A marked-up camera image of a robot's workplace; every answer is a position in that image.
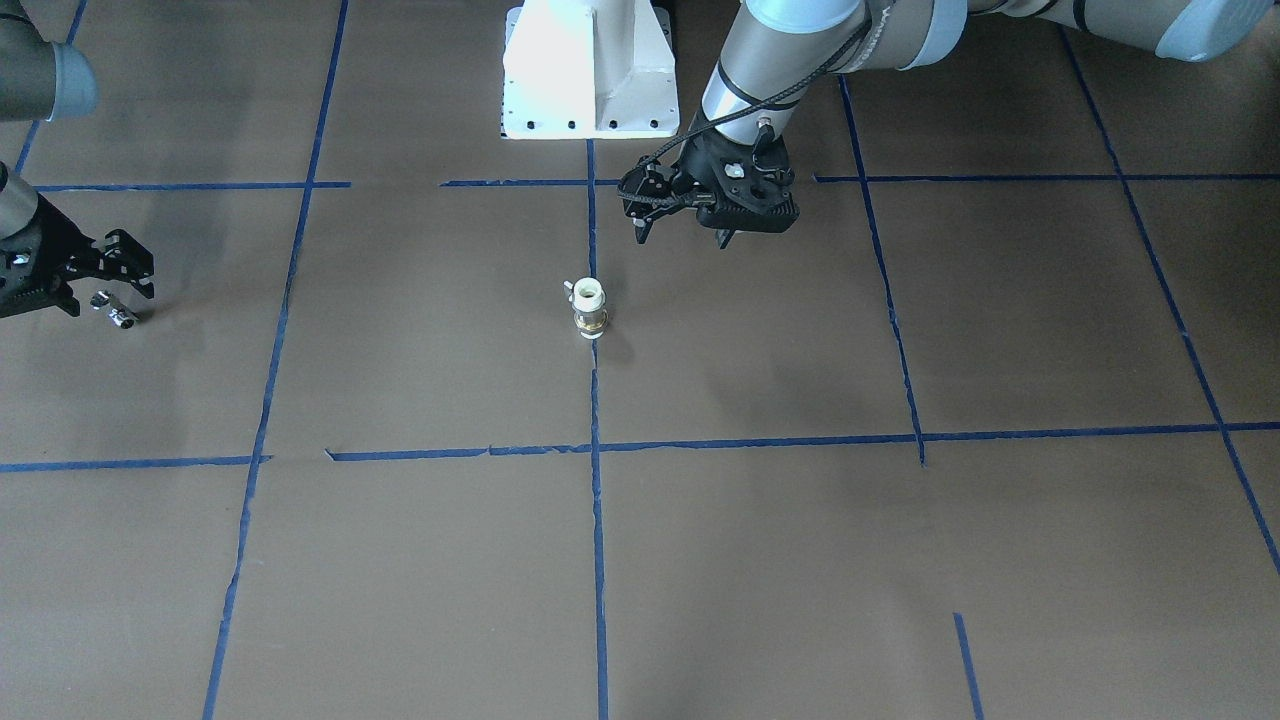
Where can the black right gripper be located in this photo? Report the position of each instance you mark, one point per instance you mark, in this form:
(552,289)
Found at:
(40,252)

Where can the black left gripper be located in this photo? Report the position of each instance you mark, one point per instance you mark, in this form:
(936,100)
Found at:
(694,166)

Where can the small metal pipe fitting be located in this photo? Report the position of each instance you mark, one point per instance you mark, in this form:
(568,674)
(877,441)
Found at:
(120,315)

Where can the white PPR valve brass fitting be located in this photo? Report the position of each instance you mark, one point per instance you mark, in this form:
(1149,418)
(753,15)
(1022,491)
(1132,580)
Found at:
(586,297)

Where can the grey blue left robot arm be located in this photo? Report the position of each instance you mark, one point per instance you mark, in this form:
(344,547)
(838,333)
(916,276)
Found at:
(776,50)

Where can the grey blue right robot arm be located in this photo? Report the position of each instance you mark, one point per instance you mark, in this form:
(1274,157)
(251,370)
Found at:
(40,80)

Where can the white camera post with base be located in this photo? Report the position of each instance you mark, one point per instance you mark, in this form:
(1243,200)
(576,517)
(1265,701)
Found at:
(588,69)

